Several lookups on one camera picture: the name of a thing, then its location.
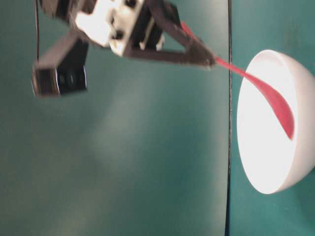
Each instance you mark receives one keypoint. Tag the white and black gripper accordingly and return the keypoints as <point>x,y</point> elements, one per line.
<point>132,28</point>

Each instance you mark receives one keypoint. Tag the red plastic spoon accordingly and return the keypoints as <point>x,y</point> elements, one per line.
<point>278,104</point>

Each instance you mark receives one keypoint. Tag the white ceramic bowl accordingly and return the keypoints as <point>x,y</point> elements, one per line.
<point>272,160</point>

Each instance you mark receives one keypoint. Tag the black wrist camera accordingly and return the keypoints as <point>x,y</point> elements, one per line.
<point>61,70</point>

